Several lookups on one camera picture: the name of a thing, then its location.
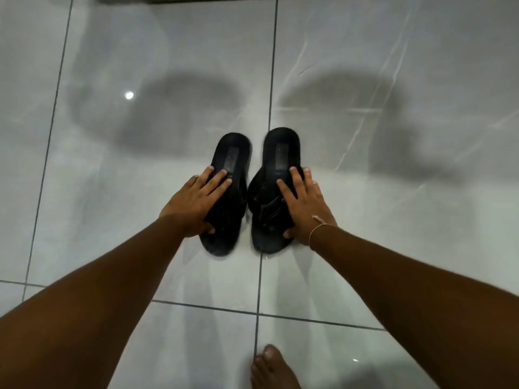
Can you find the person's right hand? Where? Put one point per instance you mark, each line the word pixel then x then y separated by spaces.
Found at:
pixel 309 212

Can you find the person's left hand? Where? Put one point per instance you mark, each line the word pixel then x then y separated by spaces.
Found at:
pixel 188 208

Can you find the person's right middle finger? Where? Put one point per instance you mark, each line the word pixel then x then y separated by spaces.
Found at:
pixel 296 181

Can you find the person's right thumb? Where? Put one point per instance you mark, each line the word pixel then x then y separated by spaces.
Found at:
pixel 288 233

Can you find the person's left thumb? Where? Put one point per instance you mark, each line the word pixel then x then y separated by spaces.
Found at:
pixel 209 229

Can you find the person's left middle finger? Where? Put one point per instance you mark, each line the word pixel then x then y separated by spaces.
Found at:
pixel 215 181

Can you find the person's left little finger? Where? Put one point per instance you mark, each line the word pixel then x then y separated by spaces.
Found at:
pixel 189 183

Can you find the black sandal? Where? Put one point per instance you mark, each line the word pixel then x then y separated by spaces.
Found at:
pixel 231 206
pixel 269 198

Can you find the person's right forearm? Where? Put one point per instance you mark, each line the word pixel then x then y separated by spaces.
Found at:
pixel 421 303

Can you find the person's left forearm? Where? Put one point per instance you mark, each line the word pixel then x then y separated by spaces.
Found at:
pixel 93 303

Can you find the person's left foot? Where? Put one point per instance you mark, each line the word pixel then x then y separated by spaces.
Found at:
pixel 273 370

